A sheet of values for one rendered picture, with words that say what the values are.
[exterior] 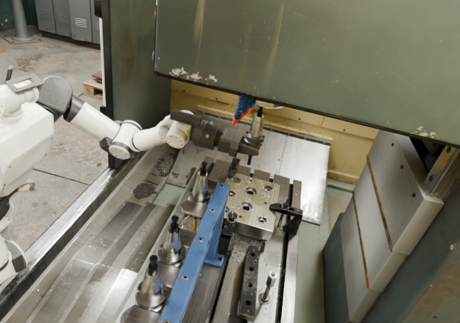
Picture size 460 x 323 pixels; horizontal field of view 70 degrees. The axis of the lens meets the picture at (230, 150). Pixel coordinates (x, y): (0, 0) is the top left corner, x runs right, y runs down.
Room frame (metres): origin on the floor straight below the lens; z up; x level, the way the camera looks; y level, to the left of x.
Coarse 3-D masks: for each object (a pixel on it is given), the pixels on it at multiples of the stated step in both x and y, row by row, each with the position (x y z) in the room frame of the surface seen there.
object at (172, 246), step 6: (168, 228) 0.50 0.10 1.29; (168, 234) 0.49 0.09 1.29; (174, 234) 0.49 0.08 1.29; (168, 240) 0.49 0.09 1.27; (174, 240) 0.49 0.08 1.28; (180, 240) 0.50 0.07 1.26; (168, 246) 0.48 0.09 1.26; (174, 246) 0.49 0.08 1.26; (180, 246) 0.50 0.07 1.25; (162, 252) 0.49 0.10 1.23; (168, 252) 0.48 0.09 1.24; (174, 252) 0.48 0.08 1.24; (180, 252) 0.50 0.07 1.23; (174, 258) 0.48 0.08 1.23
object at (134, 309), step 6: (132, 306) 0.36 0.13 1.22; (138, 306) 0.36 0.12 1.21; (126, 312) 0.35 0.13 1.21; (132, 312) 0.35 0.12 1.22; (138, 312) 0.35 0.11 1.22; (144, 312) 0.35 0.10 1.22; (150, 312) 0.36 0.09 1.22; (156, 312) 0.36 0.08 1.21; (120, 318) 0.34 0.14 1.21; (126, 318) 0.34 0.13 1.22; (132, 318) 0.34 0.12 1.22; (138, 318) 0.34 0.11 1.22; (144, 318) 0.34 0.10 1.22; (150, 318) 0.34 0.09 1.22; (156, 318) 0.35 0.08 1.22
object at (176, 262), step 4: (160, 244) 0.51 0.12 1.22; (184, 248) 0.51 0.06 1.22; (160, 252) 0.49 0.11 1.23; (184, 252) 0.51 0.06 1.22; (160, 256) 0.48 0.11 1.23; (164, 256) 0.48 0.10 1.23; (180, 256) 0.49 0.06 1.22; (184, 256) 0.51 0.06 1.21; (160, 260) 0.48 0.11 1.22; (164, 260) 0.47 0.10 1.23; (168, 260) 0.47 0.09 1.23; (172, 260) 0.48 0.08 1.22; (176, 260) 0.48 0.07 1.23; (180, 260) 0.48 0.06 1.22; (168, 264) 0.47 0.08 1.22; (172, 264) 0.47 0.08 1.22; (176, 264) 0.48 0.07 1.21; (180, 264) 0.48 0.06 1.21
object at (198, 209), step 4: (188, 200) 0.69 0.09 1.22; (184, 204) 0.67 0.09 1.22; (188, 204) 0.67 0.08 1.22; (192, 204) 0.68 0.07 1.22; (196, 204) 0.68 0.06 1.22; (200, 204) 0.68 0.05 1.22; (204, 204) 0.68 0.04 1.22; (184, 208) 0.65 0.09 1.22; (188, 208) 0.66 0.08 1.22; (192, 208) 0.66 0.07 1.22; (196, 208) 0.66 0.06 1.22; (200, 208) 0.67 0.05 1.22; (204, 208) 0.67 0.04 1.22; (184, 212) 0.64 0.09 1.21; (188, 212) 0.64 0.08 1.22; (192, 212) 0.64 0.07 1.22; (196, 212) 0.65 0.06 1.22; (200, 212) 0.65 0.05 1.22; (204, 212) 0.65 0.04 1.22; (196, 216) 0.64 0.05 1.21; (200, 216) 0.64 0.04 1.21
